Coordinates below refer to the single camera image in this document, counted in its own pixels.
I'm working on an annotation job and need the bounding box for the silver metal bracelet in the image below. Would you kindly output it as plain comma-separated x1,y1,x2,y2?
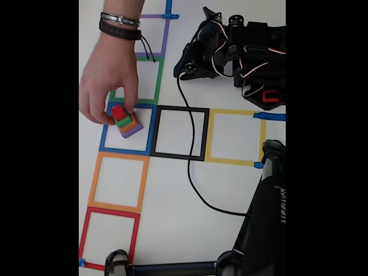
100,11,141,28

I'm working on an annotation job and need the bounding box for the red square frame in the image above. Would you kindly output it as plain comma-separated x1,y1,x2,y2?
78,206,141,273

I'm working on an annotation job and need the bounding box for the person's right hand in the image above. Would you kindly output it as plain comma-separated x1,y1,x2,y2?
79,32,140,126

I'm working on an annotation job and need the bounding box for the purple block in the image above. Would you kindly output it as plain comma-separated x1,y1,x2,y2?
122,116,144,139

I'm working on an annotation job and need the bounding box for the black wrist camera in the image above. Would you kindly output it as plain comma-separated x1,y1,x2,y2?
202,6,223,23

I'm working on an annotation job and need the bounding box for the orange square frame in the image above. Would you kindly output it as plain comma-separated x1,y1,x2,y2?
87,151,150,214

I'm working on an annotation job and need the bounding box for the orange block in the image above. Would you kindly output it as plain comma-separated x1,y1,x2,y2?
119,114,139,135

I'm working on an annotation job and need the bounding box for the purple square frame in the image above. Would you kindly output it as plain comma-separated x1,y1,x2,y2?
134,14,170,58

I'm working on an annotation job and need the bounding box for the black braided bracelet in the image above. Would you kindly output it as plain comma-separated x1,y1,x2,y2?
99,20,156,63

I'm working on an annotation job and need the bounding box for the black camera cable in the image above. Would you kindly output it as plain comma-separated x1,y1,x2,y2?
177,18,254,216

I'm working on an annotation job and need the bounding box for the green square frame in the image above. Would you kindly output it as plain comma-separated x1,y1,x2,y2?
109,56,165,105

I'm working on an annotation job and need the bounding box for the small red cube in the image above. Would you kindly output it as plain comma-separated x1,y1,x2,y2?
110,105,128,121

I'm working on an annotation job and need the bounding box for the blue square frame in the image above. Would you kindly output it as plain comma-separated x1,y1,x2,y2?
99,102,158,156

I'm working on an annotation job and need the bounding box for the black square frame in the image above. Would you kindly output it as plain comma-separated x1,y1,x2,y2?
149,105,210,162

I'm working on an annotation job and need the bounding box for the green block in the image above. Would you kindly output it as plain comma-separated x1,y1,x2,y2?
114,110,134,129

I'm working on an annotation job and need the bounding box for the yellow square frame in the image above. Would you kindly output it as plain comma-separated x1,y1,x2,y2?
204,108,267,167

